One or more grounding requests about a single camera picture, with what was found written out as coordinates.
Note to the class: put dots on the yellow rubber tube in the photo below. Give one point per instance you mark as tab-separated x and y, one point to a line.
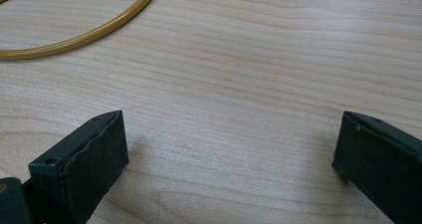
109	26

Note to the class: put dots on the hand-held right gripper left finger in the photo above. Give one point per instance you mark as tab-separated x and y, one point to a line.
79	171

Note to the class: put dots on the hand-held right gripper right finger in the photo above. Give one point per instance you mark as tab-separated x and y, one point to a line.
384	164

